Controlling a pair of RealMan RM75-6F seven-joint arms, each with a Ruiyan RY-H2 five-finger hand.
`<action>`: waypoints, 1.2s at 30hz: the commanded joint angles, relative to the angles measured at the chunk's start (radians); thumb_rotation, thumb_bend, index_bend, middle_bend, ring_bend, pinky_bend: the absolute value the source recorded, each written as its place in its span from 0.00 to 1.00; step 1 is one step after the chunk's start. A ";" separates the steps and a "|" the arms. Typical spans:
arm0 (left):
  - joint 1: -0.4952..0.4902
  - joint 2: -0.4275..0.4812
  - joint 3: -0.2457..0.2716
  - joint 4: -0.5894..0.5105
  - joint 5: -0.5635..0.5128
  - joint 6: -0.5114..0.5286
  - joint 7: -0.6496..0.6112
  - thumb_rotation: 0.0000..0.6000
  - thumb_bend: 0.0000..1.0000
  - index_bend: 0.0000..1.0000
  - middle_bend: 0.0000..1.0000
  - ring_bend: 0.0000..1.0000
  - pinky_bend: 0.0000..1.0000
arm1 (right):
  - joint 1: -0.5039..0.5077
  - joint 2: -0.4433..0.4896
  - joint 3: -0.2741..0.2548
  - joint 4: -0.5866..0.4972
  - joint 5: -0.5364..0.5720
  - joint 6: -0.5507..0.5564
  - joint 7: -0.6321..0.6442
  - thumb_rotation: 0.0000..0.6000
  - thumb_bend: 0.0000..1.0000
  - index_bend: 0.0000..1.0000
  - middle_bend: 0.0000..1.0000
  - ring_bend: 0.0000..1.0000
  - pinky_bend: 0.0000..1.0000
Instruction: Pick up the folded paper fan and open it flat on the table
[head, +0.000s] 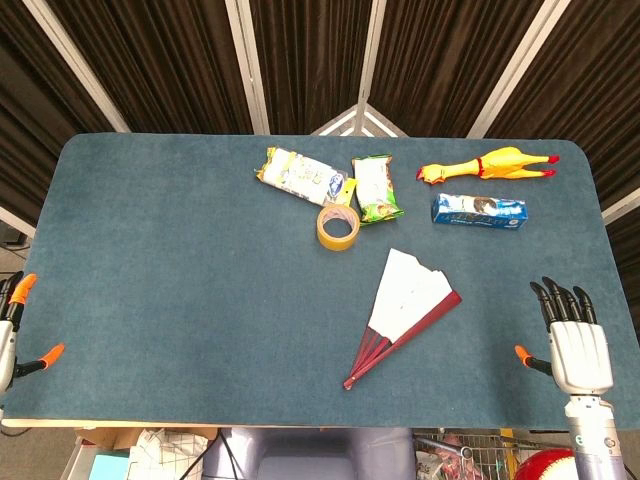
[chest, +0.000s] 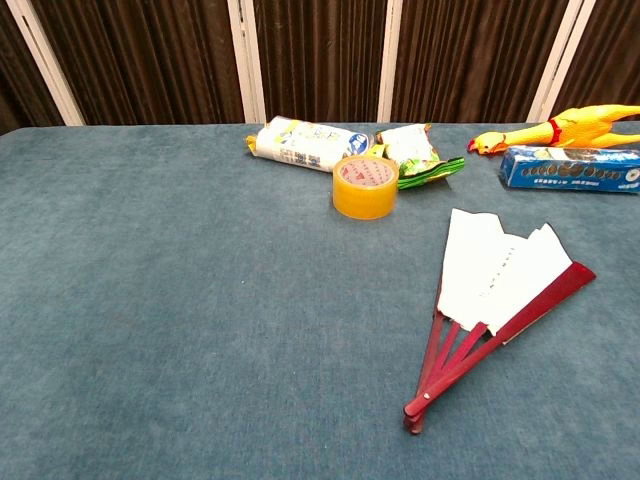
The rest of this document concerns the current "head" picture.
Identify blue biscuit box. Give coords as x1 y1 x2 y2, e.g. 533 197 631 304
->
431 193 528 232

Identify paper folding fan red ribs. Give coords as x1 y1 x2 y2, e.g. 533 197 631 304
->
342 247 463 391

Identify brown cardboard box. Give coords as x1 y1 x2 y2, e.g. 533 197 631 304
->
74 424 221 454

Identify red white ball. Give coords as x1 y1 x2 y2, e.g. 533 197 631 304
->
514 448 579 480

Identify yellow rubber chicken toy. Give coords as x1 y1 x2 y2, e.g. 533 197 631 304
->
415 145 561 185

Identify white yellow snack packet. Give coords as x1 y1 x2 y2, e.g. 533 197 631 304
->
255 145 357 207

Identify white metal frame post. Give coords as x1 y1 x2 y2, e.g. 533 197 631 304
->
355 0 390 109
224 0 272 135
467 0 571 139
0 206 36 240
602 188 640 225
22 0 132 134

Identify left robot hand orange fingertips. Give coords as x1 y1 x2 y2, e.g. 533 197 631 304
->
0 272 66 396

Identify teal box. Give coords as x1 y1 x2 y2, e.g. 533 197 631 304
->
88 452 132 480

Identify yellow tape roll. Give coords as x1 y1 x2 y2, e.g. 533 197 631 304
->
316 203 361 250

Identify dark brown curtain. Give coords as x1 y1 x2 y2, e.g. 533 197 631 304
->
0 0 640 281

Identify white checkered cloth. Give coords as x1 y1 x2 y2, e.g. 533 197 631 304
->
127 428 211 480

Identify green white snack packet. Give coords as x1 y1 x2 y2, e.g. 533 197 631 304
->
351 154 406 225

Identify white triangular frame base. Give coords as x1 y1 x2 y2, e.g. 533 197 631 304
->
309 103 401 138

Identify purple robot torso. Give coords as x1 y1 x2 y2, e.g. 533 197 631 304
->
202 427 417 480

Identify wire shopping basket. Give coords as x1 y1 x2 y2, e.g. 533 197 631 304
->
412 428 571 480

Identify black torso cable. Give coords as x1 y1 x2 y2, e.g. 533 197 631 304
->
217 428 237 480

